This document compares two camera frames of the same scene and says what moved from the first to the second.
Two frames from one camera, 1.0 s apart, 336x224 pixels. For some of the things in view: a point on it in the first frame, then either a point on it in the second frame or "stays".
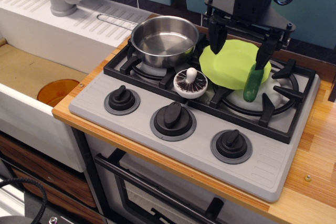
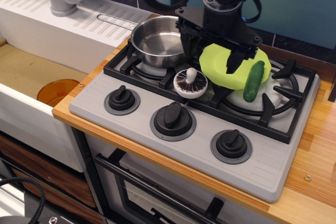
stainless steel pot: x=160 y=42 stays
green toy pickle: x=253 y=84 stays
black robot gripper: x=251 y=7 -> x=221 y=20
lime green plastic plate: x=229 y=68 stays
